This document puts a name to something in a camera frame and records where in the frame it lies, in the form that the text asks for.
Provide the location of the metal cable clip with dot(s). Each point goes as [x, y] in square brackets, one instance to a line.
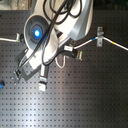
[18, 37]
[79, 55]
[100, 34]

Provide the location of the metal cable clip middle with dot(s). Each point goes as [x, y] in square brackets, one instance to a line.
[79, 55]

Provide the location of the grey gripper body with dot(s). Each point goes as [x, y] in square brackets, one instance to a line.
[36, 66]

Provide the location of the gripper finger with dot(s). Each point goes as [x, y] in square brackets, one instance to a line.
[17, 74]
[43, 80]

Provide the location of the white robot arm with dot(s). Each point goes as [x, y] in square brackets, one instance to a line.
[50, 25]

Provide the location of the metal cable clip left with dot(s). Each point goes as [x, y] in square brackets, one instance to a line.
[18, 37]

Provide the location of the metal cable clip right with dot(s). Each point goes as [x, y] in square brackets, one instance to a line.
[100, 34]

